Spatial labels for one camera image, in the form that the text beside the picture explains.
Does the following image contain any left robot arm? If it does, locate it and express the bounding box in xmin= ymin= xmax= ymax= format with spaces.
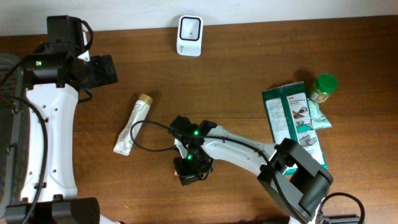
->
xmin=1 ymin=16 xmax=118 ymax=223

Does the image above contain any white tube gold cap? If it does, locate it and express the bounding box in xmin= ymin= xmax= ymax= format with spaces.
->
xmin=113 ymin=94 xmax=153 ymax=156

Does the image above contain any grey plastic basket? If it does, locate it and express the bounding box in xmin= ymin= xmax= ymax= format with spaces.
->
xmin=1 ymin=68 xmax=29 ymax=216

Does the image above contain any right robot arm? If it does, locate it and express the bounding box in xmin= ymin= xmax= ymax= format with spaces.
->
xmin=169 ymin=116 xmax=333 ymax=223

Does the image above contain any light green snack packet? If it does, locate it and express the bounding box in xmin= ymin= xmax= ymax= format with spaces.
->
xmin=308 ymin=100 xmax=332 ymax=130

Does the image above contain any green lidded jar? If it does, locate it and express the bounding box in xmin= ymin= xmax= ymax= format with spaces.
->
xmin=308 ymin=73 xmax=338 ymax=103

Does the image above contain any green 3M gloves packet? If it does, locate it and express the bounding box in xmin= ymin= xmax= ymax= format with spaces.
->
xmin=262 ymin=82 xmax=328 ymax=169

